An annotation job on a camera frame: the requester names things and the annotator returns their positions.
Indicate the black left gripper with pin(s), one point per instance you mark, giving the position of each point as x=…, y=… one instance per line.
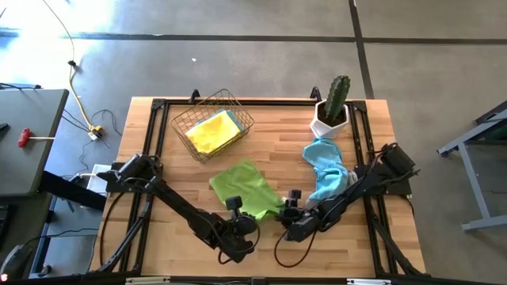
x=245, y=226

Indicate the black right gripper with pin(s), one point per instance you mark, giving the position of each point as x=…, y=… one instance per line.
x=295, y=221

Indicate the green microfiber towel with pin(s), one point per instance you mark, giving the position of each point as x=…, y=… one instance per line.
x=245, y=186

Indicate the light blue microfiber towel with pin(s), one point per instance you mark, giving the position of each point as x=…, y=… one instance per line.
x=326, y=170
x=239, y=122

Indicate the grey microfiber towel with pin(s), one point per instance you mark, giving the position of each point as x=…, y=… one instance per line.
x=352, y=178

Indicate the yellow microfiber towel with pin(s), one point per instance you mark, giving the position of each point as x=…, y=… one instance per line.
x=214, y=132

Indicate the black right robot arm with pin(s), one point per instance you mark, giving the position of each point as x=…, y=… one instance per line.
x=368, y=178

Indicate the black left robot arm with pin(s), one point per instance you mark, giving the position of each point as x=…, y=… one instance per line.
x=186, y=210

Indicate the white faceted plant pot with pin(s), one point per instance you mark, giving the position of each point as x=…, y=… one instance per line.
x=321, y=128

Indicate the green cactus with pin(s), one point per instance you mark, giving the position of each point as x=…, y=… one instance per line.
x=337, y=99

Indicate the white power adapter box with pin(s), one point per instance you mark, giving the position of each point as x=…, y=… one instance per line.
x=93, y=184

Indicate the black support beam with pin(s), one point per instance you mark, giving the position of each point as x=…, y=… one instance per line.
x=71, y=190

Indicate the grey-blue metal table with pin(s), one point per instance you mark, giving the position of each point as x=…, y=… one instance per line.
x=487, y=222

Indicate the dark grey side table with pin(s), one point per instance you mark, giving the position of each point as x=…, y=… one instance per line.
x=27, y=166

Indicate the grey computer mouse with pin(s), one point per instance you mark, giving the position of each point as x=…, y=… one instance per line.
x=17, y=261

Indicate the silver metal bracket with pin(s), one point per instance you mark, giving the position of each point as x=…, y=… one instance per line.
x=146, y=280
x=368, y=282

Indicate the black aluminium table frame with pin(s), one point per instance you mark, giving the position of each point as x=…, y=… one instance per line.
x=277, y=102

